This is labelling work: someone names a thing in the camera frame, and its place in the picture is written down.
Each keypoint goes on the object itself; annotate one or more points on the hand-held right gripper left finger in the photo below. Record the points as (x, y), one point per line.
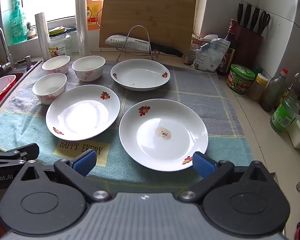
(85, 162)

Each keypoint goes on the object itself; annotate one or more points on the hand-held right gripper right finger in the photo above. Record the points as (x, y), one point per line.
(203, 165)

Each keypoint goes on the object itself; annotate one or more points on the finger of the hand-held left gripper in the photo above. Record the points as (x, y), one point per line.
(20, 153)

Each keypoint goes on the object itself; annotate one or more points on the bamboo cutting board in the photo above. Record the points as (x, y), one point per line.
(150, 12)

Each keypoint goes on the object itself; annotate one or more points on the green dish soap bottle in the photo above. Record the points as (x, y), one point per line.
(17, 25)

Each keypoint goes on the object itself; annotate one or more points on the glass jar with green lid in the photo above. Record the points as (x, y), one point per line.
(60, 43)

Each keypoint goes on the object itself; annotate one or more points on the glass bottle with red cap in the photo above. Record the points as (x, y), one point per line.
(273, 90)

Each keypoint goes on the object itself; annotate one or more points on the red food packet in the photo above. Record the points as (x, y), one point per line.
(193, 51)

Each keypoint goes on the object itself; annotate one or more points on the grey and teal checked cloth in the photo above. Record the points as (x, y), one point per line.
(215, 105)

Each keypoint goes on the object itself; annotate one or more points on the tall cling film roll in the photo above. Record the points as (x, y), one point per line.
(81, 22)

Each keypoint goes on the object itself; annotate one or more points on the steel faucet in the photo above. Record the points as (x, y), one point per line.
(2, 45)

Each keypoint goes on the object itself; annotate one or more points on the steel soap dispenser pump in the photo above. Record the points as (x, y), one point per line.
(26, 61)

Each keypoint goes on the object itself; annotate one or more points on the steel kitchen sink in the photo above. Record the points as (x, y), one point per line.
(27, 66)

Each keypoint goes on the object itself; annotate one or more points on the white oval dish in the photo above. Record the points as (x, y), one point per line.
(1, 87)

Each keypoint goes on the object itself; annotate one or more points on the orange cooking wine jug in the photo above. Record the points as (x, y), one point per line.
(93, 12)

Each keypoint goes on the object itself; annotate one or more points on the green plastic bottle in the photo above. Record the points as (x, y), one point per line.
(285, 115)

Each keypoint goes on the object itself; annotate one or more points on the dark soy sauce bottle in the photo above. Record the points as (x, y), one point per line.
(228, 52)

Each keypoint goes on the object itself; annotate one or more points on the small potted plant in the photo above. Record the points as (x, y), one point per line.
(31, 31)

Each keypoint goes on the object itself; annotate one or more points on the white bowl with pink flowers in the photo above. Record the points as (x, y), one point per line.
(48, 87)
(88, 67)
(56, 63)

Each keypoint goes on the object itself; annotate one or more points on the yellow-lidded spice jar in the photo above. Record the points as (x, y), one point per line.
(257, 87)

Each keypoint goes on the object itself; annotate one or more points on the white food packet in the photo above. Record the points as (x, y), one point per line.
(210, 55)

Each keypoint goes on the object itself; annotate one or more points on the window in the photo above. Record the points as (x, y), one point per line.
(52, 0)

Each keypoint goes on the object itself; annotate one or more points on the white fruit-print plate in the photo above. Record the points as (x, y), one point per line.
(165, 140)
(140, 76)
(82, 115)

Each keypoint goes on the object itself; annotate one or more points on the brown knife block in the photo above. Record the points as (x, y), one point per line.
(248, 47)

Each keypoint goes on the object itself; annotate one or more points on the red wash basin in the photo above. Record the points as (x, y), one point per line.
(18, 78)

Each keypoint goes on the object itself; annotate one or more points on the green-lidded sauce jar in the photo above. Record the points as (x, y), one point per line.
(240, 78)

